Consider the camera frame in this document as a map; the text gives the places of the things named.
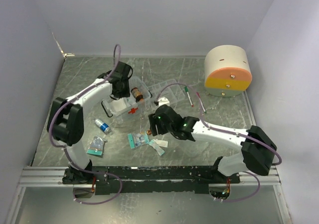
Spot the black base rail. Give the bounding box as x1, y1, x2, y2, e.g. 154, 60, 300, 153
62, 165, 240, 195

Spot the white gauze pad packet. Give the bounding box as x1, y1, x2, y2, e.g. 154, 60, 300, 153
110, 99, 127, 113

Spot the white teal medicine bottle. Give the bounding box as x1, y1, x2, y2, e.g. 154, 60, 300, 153
127, 97, 136, 105

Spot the green capped marker pen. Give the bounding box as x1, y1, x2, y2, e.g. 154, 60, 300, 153
184, 86, 194, 107

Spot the brown orange medicine bottle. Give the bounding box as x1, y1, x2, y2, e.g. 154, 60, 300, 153
131, 87, 144, 103

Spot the red capped marker pen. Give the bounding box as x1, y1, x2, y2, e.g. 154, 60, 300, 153
196, 92, 206, 113

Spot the aluminium frame rail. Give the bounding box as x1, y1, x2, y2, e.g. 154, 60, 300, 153
18, 166, 281, 187

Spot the teal silver foil packet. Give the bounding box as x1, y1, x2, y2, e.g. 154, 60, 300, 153
86, 136, 105, 156

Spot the clear plastic medicine box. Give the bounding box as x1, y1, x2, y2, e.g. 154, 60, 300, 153
102, 76, 153, 123

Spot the blue white medicine bottle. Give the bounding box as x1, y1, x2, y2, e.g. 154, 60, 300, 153
94, 118, 111, 133

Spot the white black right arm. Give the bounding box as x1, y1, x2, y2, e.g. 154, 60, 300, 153
148, 104, 277, 177

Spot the cream round drawer cabinet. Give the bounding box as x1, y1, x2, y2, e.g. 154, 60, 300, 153
204, 45, 252, 97

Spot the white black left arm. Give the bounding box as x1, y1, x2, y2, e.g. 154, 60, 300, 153
47, 61, 133, 184

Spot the teal blister pack bag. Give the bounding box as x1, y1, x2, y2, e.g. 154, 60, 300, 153
128, 132, 150, 149

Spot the teal dotted bandage packet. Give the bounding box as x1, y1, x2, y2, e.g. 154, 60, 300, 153
149, 140, 165, 156

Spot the white bandage wrapper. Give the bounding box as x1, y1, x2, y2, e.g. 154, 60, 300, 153
153, 139, 168, 148

